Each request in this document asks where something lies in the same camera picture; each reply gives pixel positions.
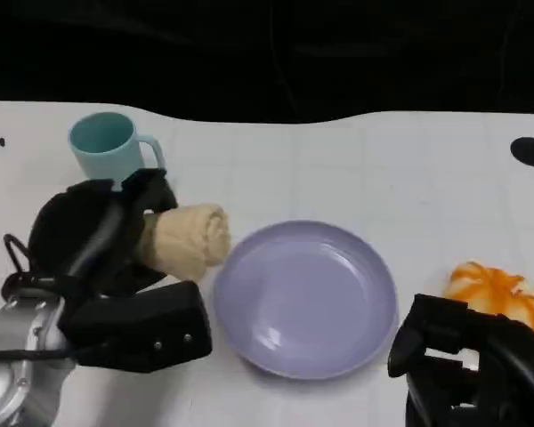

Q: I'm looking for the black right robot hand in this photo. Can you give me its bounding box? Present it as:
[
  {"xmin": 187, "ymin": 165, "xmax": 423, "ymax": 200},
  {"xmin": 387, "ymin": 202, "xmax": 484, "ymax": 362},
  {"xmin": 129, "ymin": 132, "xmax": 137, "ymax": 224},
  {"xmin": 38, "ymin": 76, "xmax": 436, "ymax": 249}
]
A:
[{"xmin": 387, "ymin": 293, "xmax": 534, "ymax": 427}]

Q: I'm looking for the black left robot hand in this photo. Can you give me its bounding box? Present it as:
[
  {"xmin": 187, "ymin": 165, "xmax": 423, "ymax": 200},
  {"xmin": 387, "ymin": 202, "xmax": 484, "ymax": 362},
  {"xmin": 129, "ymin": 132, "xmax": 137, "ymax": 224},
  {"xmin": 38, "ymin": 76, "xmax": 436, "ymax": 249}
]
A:
[{"xmin": 27, "ymin": 168, "xmax": 180, "ymax": 297}]

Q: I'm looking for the beige towel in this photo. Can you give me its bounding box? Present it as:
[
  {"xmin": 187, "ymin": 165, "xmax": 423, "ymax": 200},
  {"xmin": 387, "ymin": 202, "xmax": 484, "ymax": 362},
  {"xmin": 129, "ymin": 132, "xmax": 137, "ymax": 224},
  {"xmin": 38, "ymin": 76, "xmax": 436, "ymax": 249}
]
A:
[{"xmin": 142, "ymin": 203, "xmax": 232, "ymax": 282}]

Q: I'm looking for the orange and white bread roll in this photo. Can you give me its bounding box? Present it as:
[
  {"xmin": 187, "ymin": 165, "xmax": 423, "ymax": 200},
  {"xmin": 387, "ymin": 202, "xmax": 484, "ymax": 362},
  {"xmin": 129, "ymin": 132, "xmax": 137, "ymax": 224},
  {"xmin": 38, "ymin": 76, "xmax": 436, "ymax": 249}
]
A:
[{"xmin": 443, "ymin": 261, "xmax": 534, "ymax": 334}]

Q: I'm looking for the pale green mug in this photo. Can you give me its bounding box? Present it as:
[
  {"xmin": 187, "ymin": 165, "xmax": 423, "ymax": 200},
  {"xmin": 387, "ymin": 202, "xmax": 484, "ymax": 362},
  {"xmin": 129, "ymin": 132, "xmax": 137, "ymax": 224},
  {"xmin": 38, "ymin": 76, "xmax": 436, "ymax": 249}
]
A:
[{"xmin": 68, "ymin": 111, "xmax": 166, "ymax": 182}]

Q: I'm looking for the lilac plate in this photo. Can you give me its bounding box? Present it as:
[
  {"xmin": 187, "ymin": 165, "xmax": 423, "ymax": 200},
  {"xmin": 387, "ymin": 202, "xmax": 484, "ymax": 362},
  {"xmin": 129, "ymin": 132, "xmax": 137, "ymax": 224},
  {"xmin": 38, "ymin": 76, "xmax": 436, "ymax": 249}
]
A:
[{"xmin": 212, "ymin": 219, "xmax": 400, "ymax": 381}]

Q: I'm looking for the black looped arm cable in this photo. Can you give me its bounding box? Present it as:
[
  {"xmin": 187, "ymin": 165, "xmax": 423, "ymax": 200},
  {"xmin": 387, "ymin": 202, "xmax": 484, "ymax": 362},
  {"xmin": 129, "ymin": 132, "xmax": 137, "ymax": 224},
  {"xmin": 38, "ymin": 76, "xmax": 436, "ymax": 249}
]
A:
[{"xmin": 2, "ymin": 233, "xmax": 61, "ymax": 303}]

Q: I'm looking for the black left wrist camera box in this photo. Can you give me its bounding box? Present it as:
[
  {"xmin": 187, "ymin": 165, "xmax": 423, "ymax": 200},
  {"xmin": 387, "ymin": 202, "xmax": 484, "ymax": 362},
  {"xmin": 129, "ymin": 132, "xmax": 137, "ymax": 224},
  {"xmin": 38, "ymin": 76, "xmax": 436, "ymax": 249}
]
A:
[{"xmin": 58, "ymin": 280, "xmax": 214, "ymax": 374}]

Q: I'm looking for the black straight arm cable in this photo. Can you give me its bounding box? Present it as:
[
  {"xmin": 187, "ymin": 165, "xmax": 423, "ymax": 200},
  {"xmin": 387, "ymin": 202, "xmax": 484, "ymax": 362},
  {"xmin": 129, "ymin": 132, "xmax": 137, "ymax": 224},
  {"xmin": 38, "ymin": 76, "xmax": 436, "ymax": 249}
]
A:
[{"xmin": 0, "ymin": 347, "xmax": 79, "ymax": 363}]

